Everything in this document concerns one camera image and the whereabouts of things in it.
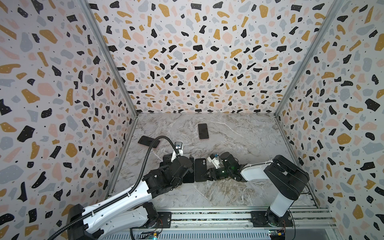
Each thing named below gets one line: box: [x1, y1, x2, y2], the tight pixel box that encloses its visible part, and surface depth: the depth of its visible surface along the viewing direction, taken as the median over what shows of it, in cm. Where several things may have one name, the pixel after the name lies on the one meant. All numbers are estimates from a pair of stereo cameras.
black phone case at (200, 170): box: [194, 158, 207, 182], surface depth 94 cm
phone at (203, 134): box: [198, 123, 209, 140], surface depth 114 cm
